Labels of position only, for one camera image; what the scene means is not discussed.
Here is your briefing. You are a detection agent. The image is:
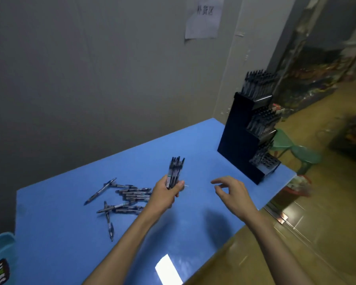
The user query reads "person's left hand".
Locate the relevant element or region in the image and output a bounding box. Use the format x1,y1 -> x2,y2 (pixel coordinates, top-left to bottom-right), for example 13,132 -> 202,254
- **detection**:
147,175 -> 186,220

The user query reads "person's right hand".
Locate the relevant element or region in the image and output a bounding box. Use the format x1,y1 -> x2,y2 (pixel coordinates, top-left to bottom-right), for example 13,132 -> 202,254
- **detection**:
210,176 -> 259,223

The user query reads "pile of grey pens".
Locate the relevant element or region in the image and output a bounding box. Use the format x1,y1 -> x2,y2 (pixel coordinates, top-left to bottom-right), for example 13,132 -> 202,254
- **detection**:
83,177 -> 153,243

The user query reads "black tiered pen display stand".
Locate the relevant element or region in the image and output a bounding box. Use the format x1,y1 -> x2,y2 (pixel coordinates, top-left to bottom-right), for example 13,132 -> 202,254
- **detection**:
217,91 -> 282,186

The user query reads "person's left forearm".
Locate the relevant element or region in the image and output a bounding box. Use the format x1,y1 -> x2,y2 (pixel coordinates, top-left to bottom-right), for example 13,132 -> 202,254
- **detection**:
82,209 -> 158,285

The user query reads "person's right forearm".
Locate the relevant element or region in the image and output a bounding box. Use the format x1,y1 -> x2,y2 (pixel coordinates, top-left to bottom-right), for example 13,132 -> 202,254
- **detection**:
244,215 -> 314,285

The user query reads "red plastic bucket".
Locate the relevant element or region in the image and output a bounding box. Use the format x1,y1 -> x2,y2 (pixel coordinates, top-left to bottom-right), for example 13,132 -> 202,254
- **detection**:
280,175 -> 313,200

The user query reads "green plastic stool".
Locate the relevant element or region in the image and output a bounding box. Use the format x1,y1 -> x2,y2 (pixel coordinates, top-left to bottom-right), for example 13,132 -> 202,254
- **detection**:
290,145 -> 323,175

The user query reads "blue table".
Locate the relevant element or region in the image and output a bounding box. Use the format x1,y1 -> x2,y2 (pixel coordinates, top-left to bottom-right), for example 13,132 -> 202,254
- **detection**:
15,118 -> 297,285

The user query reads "heap of packaged goods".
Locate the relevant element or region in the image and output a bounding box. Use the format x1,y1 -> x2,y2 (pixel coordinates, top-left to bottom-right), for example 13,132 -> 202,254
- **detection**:
271,103 -> 294,117

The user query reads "dark goods shelf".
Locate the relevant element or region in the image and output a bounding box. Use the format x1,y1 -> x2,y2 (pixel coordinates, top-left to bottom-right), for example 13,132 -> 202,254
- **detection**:
277,46 -> 354,111

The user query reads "white paper wall sign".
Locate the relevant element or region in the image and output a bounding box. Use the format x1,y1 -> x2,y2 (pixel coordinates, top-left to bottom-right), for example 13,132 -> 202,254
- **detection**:
185,0 -> 225,40

